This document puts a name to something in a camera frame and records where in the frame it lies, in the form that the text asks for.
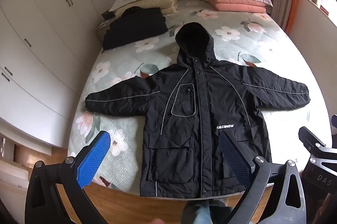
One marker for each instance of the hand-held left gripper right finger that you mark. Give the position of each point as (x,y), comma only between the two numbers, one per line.
(234,158)

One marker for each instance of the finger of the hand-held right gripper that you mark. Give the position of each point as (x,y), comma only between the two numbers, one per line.
(312,138)

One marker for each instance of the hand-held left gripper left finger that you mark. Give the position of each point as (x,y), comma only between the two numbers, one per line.
(95,158)

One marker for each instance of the black hooded jacket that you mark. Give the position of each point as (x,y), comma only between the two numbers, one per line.
(200,113)

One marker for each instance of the person's blue jeans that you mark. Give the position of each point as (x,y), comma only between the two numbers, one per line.
(202,214)

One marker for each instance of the floral green quilt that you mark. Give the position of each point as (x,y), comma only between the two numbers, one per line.
(231,31)

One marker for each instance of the black folded garment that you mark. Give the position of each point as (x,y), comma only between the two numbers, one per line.
(137,26)

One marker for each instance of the white wardrobe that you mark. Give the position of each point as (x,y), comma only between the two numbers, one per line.
(39,29)

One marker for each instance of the beige pillow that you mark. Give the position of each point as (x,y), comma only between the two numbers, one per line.
(155,4)

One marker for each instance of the wooden bed frame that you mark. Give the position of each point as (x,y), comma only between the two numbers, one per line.
(126,205)

